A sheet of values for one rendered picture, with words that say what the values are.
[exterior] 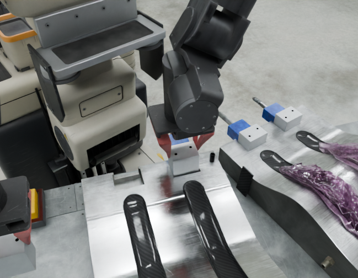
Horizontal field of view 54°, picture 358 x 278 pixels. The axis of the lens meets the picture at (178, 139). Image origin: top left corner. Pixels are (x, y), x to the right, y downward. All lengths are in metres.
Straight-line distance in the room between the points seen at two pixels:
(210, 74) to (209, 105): 0.05
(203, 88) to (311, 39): 2.70
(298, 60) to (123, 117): 2.02
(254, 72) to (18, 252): 2.22
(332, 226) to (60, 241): 0.48
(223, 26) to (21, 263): 0.42
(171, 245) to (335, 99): 2.03
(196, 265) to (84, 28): 0.50
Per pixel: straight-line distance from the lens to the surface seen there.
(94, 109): 0.91
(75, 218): 0.73
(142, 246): 0.59
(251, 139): 0.74
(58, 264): 0.69
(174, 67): 0.49
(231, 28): 0.48
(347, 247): 0.64
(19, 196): 0.48
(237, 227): 0.60
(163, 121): 0.56
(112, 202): 0.63
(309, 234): 0.67
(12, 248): 0.54
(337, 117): 2.34
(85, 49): 0.73
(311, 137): 0.83
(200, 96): 0.43
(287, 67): 2.68
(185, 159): 0.62
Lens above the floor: 1.39
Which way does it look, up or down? 45 degrees down
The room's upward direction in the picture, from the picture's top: straight up
